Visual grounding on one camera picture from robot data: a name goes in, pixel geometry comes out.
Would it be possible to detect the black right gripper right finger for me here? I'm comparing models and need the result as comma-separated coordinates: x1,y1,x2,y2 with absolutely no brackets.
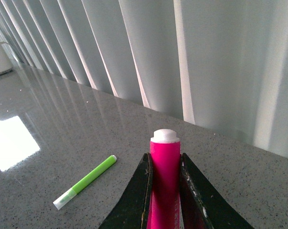
179,153,253,229

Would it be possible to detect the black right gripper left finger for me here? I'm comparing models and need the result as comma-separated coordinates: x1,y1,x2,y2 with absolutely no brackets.
99,153,153,229

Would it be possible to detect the pink highlighter pen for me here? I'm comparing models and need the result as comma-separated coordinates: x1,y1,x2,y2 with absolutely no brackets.
147,129,181,229

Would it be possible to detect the green highlighter pen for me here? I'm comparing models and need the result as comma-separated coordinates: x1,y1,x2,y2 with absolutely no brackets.
53,155,117,210

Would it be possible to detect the white pleated curtain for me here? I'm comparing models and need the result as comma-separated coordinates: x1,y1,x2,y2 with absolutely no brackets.
0,0,288,158

